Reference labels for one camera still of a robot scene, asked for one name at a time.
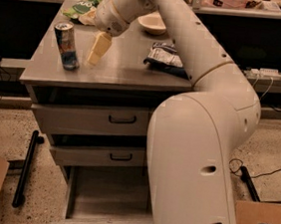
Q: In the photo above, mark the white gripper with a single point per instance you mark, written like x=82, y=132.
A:
x=109, y=18

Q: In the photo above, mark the red bull can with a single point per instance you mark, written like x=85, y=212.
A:
x=65, y=34

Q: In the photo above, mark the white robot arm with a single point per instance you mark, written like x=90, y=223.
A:
x=191, y=135

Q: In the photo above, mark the grey drawer cabinet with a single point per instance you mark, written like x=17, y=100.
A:
x=119, y=79

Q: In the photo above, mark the top drawer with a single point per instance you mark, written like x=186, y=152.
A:
x=84, y=120

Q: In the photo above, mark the drawer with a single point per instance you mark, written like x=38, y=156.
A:
x=98, y=156
x=84, y=120
x=107, y=195

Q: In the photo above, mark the middle drawer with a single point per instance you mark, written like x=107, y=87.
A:
x=98, y=156

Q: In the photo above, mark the bottom drawer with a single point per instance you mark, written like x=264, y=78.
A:
x=107, y=195

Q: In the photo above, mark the green chip bag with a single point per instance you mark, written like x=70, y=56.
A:
x=80, y=8

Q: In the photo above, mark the white bowl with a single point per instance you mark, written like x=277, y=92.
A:
x=152, y=23

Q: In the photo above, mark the blue white snack bag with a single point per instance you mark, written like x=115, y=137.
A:
x=164, y=57

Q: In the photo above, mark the pink container back shelf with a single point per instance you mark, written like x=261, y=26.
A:
x=233, y=4

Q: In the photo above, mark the white power strip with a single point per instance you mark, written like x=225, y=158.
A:
x=264, y=72

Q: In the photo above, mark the black bar left floor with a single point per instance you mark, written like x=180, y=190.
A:
x=18, y=198

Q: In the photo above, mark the black bar floor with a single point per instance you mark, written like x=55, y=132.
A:
x=245, y=177
x=18, y=198

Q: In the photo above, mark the black bar right floor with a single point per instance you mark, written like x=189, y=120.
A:
x=245, y=177

